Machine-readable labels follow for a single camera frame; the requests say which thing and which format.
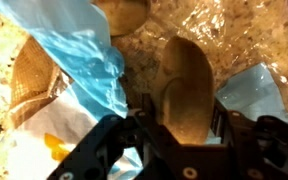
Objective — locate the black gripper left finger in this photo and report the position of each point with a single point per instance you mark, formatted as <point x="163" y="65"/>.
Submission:
<point x="95" y="155"/>

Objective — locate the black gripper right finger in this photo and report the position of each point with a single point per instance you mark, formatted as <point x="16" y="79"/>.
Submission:
<point x="259" y="148"/>

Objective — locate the blue clear plastic potato bag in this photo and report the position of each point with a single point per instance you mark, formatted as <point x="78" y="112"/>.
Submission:
<point x="71" y="73"/>

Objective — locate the large brown potato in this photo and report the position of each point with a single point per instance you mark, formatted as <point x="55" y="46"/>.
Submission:
<point x="183" y="92"/>

